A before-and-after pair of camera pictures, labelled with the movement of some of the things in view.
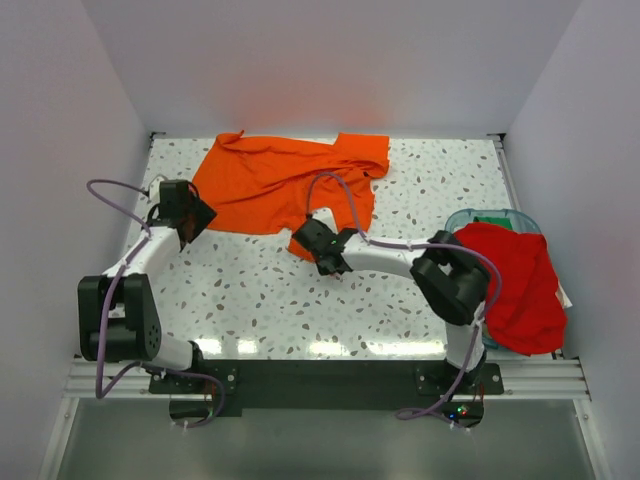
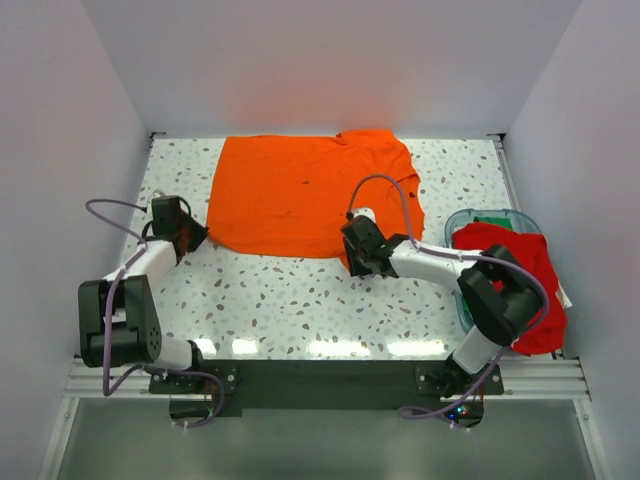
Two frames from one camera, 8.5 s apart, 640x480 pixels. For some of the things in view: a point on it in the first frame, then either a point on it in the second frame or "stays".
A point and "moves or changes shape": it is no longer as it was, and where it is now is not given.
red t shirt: (529, 315) stays
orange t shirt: (262, 184) moves or changes shape
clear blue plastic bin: (521, 221) stays
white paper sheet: (563, 298) stays
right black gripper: (322, 270) → (355, 267)
